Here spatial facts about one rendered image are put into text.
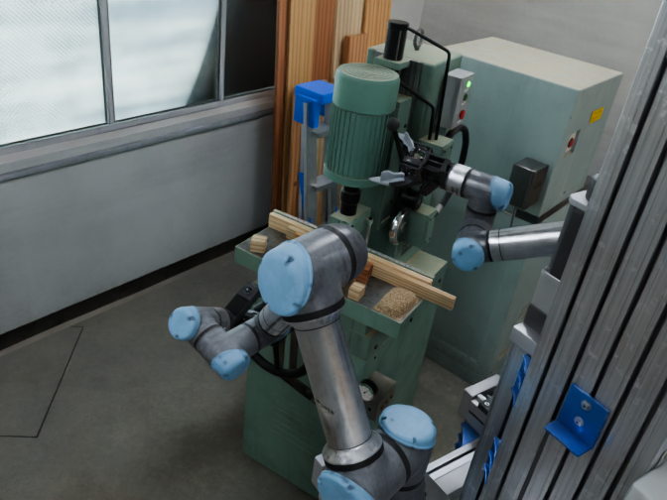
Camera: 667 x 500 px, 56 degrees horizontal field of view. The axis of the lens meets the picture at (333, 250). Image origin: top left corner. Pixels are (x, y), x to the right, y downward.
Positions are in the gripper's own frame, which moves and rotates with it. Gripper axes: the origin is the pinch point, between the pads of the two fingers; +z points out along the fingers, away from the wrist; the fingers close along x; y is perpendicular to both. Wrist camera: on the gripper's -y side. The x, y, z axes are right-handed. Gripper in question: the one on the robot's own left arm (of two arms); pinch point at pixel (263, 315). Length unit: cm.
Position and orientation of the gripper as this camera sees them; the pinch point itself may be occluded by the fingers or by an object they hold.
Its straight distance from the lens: 172.2
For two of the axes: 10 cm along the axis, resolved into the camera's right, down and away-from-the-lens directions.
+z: 4.0, 1.0, 9.1
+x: 8.4, 3.5, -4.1
